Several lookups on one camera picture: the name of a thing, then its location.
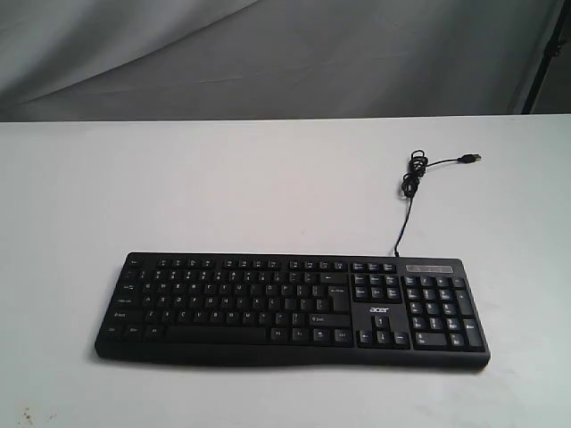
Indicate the black acer keyboard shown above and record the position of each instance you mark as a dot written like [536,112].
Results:
[222,309]

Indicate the grey backdrop cloth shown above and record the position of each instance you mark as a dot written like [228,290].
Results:
[167,60]

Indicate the black stand pole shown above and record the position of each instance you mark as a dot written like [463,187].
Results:
[551,50]

